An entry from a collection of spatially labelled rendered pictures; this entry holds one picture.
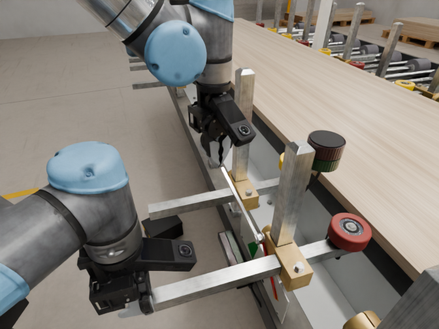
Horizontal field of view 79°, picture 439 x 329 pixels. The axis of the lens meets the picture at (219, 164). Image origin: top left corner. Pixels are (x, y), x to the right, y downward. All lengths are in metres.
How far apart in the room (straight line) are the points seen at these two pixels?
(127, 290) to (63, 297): 1.25
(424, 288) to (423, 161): 0.65
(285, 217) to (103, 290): 0.33
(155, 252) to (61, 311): 1.25
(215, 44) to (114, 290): 0.42
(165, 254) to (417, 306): 0.31
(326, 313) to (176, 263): 0.50
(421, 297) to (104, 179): 0.33
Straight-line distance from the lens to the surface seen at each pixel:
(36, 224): 0.30
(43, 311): 1.70
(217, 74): 0.52
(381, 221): 0.68
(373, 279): 0.75
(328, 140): 0.47
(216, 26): 0.50
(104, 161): 0.30
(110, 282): 0.46
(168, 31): 0.33
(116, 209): 0.33
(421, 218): 0.74
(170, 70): 0.34
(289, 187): 0.47
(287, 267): 0.57
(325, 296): 0.86
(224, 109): 0.54
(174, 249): 0.45
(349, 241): 0.60
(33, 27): 8.04
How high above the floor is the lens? 1.34
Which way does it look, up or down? 37 degrees down
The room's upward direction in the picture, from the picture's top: straight up
